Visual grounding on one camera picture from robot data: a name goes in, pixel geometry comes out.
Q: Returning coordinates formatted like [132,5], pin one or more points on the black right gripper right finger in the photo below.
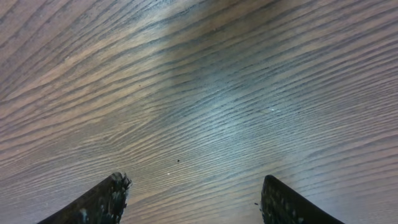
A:
[282,205]

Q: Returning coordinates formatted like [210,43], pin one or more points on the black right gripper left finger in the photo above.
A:
[102,204]

